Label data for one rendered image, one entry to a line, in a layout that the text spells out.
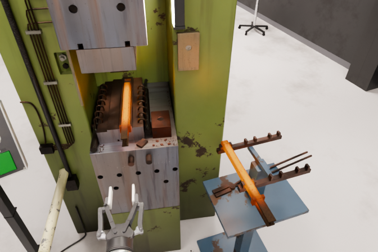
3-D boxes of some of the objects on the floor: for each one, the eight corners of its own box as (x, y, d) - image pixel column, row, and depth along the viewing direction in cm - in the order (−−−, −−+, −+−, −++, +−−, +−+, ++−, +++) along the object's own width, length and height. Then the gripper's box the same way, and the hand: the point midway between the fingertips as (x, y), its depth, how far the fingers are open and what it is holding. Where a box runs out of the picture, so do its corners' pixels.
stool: (274, 35, 454) (282, -4, 418) (247, 37, 445) (252, -1, 409) (261, 23, 492) (266, -13, 456) (235, 26, 483) (239, -11, 447)
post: (50, 275, 170) (-36, 141, 104) (43, 275, 169) (-47, 142, 104) (52, 268, 173) (-31, 134, 107) (45, 269, 172) (-42, 135, 107)
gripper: (85, 266, 81) (94, 198, 99) (156, 257, 83) (152, 191, 102) (79, 253, 77) (90, 184, 95) (153, 243, 79) (151, 177, 97)
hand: (122, 194), depth 96 cm, fingers open, 7 cm apart
